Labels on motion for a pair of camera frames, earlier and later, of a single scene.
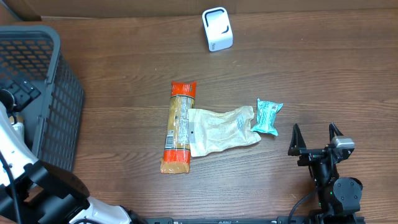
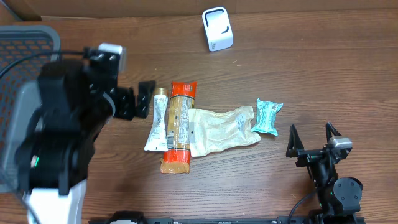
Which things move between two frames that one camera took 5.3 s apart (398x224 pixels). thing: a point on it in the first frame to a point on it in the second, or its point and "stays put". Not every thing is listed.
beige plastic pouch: (210, 131) stays put
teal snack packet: (266, 117) stays put
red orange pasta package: (175, 158) stays put
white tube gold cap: (18, 127) to (157, 140)
